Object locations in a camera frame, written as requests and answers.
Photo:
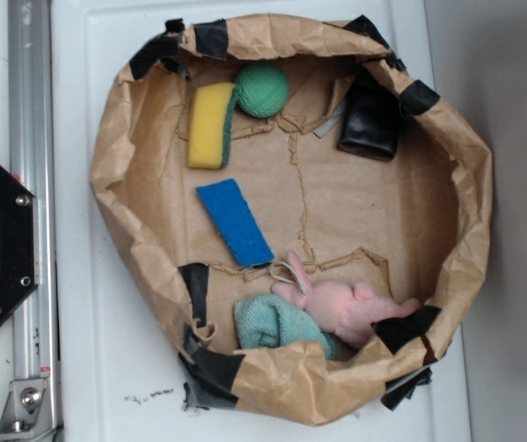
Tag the yellow green scrub sponge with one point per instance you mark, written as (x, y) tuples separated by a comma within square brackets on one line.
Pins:
[(209, 126)]

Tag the green yarn ball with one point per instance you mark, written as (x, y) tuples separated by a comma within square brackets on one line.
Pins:
[(263, 89)]

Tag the teal folded towel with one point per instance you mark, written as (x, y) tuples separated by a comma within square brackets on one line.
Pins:
[(268, 321)]

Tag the pink plush bunny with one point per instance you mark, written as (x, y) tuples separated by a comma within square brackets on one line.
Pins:
[(347, 311)]

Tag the black leather pouch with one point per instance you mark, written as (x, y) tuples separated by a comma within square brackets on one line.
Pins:
[(372, 124)]

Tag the metal corner bracket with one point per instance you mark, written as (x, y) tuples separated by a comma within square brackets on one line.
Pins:
[(27, 414)]

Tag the aluminium extrusion rail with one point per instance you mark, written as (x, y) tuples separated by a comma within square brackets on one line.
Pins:
[(35, 323)]

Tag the blue flat sponge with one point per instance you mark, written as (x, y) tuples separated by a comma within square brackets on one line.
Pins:
[(235, 222)]

